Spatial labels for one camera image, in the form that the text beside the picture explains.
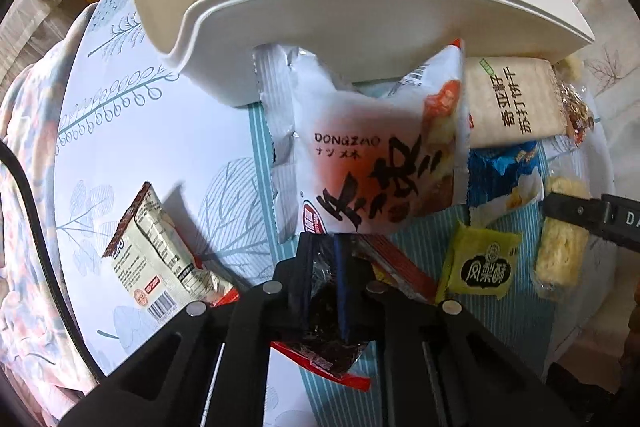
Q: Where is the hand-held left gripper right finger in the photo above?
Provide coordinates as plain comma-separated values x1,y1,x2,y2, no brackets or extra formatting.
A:
335,236,576,427

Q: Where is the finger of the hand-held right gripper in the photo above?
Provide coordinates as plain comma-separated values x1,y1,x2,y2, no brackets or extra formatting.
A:
544,191,609,234

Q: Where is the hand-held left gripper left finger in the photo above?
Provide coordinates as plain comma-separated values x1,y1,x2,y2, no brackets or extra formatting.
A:
60,232,315,427

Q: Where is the dark red small packet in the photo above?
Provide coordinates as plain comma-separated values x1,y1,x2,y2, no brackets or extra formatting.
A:
270,234,373,393

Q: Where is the yellow sachima bar packet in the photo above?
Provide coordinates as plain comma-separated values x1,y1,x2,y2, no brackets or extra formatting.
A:
530,174,591,303
552,54,586,80

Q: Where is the blue snack packet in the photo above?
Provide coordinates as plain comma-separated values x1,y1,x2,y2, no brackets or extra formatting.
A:
467,139,546,228

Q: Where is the yellow green cake packet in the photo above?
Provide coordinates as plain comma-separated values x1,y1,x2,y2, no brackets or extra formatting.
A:
435,221,523,305

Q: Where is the beige cracker packet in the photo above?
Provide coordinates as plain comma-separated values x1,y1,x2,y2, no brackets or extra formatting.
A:
462,56,568,150

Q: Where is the red cookie packet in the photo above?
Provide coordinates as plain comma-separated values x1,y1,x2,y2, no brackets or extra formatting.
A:
102,181,236,325

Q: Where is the white orange bread packet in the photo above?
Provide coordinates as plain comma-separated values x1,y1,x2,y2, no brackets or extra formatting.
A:
252,39,473,245

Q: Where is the white plastic storage bin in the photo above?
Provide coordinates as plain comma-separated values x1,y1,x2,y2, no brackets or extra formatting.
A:
132,0,596,108

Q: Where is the teal striped mat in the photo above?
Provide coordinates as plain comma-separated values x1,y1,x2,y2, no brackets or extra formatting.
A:
247,82,546,427

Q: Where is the brown wrapped snack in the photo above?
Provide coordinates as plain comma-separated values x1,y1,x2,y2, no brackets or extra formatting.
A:
552,74,596,148

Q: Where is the pastel floral blanket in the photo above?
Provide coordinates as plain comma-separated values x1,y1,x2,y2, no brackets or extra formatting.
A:
0,2,106,408

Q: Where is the black cable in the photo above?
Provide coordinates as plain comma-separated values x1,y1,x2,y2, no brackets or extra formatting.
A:
0,141,83,343

